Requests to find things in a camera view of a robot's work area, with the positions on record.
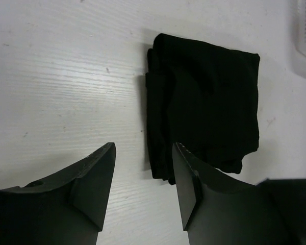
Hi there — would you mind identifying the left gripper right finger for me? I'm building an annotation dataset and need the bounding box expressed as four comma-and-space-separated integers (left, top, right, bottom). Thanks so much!
172, 143, 306, 244

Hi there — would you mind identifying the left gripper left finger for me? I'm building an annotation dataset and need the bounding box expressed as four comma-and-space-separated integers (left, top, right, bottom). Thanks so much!
0, 142, 116, 244

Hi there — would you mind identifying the black tank top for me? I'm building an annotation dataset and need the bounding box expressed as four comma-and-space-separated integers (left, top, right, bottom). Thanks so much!
145, 33, 260, 184

